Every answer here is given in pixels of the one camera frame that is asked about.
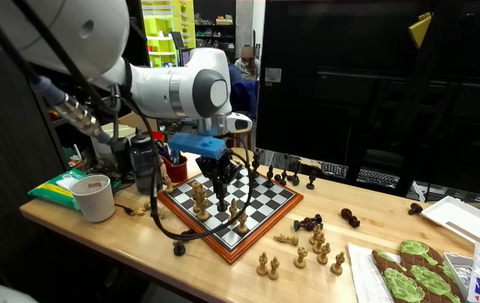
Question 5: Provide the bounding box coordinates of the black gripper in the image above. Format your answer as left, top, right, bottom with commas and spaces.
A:
196, 154, 242, 213

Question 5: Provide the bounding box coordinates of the green brown patterned mat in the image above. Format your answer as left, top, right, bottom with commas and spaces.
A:
371, 240, 467, 303

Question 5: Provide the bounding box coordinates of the white paper towel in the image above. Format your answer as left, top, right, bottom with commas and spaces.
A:
346, 243, 398, 303

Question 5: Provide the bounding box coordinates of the red mug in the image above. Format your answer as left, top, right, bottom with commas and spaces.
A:
162, 154, 191, 186

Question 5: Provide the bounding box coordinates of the light wooden chess piece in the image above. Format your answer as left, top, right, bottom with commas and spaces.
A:
274, 233, 301, 248
237, 213, 252, 238
196, 192, 213, 223
137, 201, 156, 218
191, 179, 206, 209
228, 199, 242, 223

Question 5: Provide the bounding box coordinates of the black white chessboard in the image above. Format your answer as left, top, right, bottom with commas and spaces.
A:
156, 164, 307, 267

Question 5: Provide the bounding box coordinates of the white paper cup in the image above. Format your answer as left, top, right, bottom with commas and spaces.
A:
70, 174, 119, 224

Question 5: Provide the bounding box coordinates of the dark water bottle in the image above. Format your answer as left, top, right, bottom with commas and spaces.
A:
130, 134, 162, 196

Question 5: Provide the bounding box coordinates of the yellow green shelf rack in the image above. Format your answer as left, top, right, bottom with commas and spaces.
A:
141, 0, 198, 70

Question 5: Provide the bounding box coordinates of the white plastic tray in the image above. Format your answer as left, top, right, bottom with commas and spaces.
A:
422, 194, 480, 250

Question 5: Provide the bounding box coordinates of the yellow triangular flag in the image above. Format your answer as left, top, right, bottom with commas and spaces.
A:
408, 12, 435, 51

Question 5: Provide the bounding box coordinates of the clear plastic container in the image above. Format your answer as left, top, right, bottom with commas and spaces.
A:
444, 251, 479, 290

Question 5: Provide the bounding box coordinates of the blue jacket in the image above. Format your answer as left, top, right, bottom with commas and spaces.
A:
228, 66, 260, 120

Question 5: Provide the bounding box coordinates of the white paper sign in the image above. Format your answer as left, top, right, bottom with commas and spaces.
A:
263, 66, 285, 88

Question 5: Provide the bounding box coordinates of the light wooden pawn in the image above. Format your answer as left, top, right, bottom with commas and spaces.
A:
255, 251, 270, 278
267, 256, 282, 283
294, 246, 311, 272
329, 251, 348, 278
309, 223, 326, 246
312, 233, 327, 256
316, 241, 333, 268

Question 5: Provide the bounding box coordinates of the metal cable connector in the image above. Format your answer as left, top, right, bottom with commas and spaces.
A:
31, 75, 115, 145

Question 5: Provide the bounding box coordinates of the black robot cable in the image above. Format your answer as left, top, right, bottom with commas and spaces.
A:
110, 83, 255, 245

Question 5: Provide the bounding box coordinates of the long-haired person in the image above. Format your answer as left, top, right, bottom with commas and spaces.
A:
233, 44, 265, 85

